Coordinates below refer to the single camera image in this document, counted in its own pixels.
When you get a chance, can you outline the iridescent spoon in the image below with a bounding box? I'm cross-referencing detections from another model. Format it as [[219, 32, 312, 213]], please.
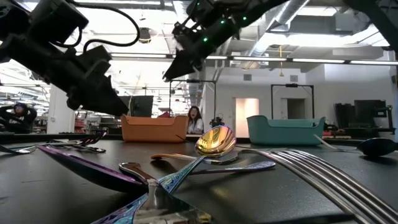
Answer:
[[91, 124, 237, 224], [313, 134, 398, 157], [37, 144, 277, 194]]

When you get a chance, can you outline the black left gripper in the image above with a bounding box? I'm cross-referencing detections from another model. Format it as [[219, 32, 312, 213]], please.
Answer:
[[0, 34, 130, 116]]

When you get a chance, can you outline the black desk with monitor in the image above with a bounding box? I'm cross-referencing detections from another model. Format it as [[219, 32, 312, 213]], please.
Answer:
[[334, 99, 396, 138]]

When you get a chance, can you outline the person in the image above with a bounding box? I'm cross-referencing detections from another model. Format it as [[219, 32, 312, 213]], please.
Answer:
[[0, 102, 38, 134], [186, 105, 205, 135]]

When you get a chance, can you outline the orange plastic bin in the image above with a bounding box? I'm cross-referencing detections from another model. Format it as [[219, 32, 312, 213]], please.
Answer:
[[120, 114, 190, 144]]

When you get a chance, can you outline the black monitor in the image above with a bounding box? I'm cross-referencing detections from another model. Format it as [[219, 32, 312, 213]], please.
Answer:
[[119, 95, 154, 118]]

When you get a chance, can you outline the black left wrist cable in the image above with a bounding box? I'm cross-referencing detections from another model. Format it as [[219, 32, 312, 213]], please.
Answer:
[[60, 0, 141, 54]]

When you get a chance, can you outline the long ceiling light strip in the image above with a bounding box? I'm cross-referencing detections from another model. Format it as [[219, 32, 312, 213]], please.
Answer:
[[110, 52, 398, 66]]

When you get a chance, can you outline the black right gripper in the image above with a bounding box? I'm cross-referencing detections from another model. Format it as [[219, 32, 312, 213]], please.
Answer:
[[163, 0, 280, 79]]

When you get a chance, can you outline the dark ceiling dome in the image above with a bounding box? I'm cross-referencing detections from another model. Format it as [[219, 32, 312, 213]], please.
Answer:
[[138, 27, 152, 44]]

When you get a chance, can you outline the hanging pendant lamp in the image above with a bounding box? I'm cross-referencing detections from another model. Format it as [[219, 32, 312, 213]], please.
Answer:
[[279, 45, 285, 78]]

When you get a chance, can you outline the teal plastic bin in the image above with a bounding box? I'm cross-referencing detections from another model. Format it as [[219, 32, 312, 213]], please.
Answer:
[[246, 114, 326, 147]]

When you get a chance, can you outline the lit doorway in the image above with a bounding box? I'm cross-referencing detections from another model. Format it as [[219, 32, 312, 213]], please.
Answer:
[[235, 98, 260, 138]]

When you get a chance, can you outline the black frame stand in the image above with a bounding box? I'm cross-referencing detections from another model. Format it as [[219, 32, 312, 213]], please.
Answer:
[[271, 83, 315, 119], [169, 79, 218, 128]]

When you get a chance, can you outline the rose gold fork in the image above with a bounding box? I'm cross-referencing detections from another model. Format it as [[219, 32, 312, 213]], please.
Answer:
[[150, 148, 398, 224]]

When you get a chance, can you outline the black utensil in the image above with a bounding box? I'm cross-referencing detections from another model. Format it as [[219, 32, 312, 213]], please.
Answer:
[[0, 144, 37, 156], [46, 143, 107, 154]]

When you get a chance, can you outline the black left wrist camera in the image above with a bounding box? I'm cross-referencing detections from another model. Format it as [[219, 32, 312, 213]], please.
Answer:
[[81, 45, 113, 77]]

